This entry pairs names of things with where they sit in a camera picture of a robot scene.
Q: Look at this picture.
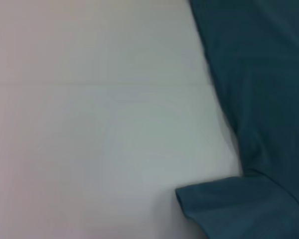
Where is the blue t-shirt with white print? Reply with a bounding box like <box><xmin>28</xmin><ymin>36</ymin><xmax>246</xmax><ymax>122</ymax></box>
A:
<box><xmin>175</xmin><ymin>0</ymin><xmax>299</xmax><ymax>239</ymax></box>

